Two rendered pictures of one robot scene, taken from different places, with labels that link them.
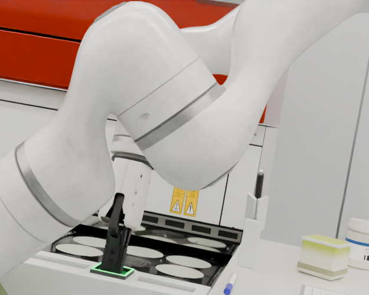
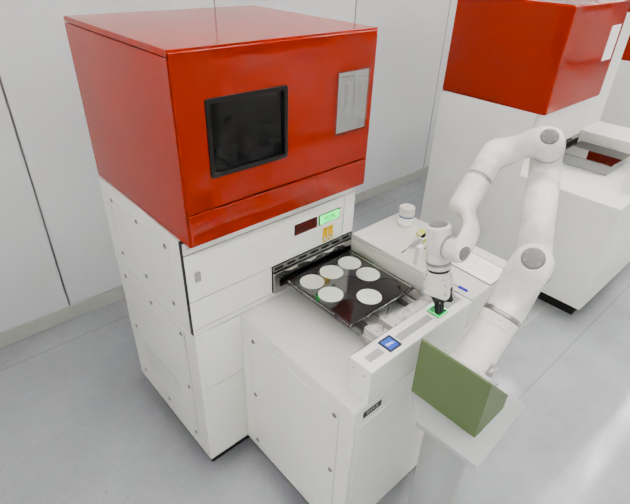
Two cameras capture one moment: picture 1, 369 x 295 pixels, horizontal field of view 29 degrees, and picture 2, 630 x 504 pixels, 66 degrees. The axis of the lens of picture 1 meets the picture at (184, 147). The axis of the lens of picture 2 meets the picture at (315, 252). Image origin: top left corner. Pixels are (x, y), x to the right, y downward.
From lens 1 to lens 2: 1.76 m
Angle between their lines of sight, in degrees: 57
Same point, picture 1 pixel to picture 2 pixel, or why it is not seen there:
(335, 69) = not seen: hidden behind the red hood
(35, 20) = (252, 187)
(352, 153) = not seen: hidden behind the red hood
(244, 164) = (349, 203)
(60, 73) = (272, 210)
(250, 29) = (548, 231)
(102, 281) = (448, 319)
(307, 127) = not seen: hidden behind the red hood
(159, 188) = (316, 235)
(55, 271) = (435, 328)
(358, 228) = (410, 212)
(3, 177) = (510, 329)
